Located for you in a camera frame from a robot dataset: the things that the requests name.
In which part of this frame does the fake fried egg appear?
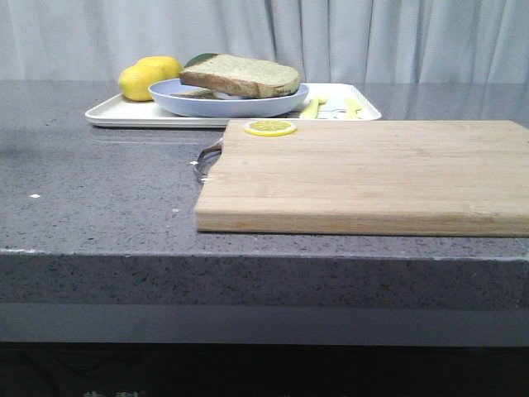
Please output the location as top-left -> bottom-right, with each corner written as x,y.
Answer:
213,91 -> 248,100

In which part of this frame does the bread slice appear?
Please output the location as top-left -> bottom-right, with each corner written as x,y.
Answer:
171,88 -> 224,100
179,54 -> 301,98

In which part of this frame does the light blue round plate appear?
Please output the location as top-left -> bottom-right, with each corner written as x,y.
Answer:
149,79 -> 309,118

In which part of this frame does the white rectangular tray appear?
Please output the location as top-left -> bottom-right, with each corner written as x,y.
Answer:
85,83 -> 382,129

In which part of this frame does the wooden cutting board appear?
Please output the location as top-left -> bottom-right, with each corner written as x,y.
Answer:
194,120 -> 528,237

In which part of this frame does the yellow lemon slice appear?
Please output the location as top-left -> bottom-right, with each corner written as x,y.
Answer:
243,119 -> 297,137

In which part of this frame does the yellow plastic fork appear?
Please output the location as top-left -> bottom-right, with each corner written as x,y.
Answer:
299,95 -> 327,119

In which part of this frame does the yellow plastic knife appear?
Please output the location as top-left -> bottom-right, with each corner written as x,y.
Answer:
344,98 -> 363,120

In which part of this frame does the green lime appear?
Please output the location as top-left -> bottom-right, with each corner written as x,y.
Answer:
184,53 -> 217,68

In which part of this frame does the rear yellow lemon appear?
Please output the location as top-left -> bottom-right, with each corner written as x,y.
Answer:
136,55 -> 183,79

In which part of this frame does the front yellow lemon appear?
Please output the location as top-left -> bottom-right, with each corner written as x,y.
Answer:
118,65 -> 164,102

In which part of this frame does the grey white curtain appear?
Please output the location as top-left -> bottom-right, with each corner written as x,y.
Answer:
1,1 -> 528,84

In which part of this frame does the metal cutting board handle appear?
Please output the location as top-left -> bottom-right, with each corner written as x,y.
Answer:
193,139 -> 222,184

